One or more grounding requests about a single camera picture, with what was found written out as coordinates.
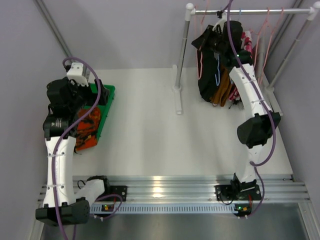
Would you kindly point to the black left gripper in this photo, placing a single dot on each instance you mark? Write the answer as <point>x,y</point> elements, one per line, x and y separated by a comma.
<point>93,93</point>

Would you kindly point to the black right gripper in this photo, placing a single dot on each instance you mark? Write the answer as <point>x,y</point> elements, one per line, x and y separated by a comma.
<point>210,36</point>

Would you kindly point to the black trousers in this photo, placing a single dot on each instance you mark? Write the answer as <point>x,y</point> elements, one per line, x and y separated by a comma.
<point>207,83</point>

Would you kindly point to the orange camouflage trousers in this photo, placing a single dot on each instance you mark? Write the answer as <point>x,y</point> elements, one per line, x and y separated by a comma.
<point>87,130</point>

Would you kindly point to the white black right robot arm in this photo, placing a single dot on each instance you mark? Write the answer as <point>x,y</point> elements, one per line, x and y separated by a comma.
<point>261,122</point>

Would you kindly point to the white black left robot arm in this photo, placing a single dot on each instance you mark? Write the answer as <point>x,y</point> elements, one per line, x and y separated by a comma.
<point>62,205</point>

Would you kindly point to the pink camouflage trousers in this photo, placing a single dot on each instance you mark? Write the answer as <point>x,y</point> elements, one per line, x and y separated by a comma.
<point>246,44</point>

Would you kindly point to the mustard brown trousers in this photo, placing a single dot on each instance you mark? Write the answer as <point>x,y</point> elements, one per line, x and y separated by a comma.
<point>222,93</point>

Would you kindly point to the green plastic bin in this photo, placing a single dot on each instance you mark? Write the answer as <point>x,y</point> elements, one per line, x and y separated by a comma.
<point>105,109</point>

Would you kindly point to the white clothes rack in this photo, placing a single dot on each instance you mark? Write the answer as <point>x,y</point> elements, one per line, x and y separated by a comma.
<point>190,10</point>

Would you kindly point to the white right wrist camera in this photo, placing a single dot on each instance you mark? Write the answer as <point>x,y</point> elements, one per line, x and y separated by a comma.
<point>222,18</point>

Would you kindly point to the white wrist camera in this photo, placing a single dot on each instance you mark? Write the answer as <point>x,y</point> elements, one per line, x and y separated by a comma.
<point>222,18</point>
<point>79,73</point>

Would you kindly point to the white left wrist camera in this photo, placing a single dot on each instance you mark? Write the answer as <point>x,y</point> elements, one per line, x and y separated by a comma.
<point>79,73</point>

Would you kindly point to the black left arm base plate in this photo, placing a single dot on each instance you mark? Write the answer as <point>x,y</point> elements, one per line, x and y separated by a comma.
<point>120,190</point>

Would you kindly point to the aluminium mounting rail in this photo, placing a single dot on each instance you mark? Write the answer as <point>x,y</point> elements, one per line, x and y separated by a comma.
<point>193,195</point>

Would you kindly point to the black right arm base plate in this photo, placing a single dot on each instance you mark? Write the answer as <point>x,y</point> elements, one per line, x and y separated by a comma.
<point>226,192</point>

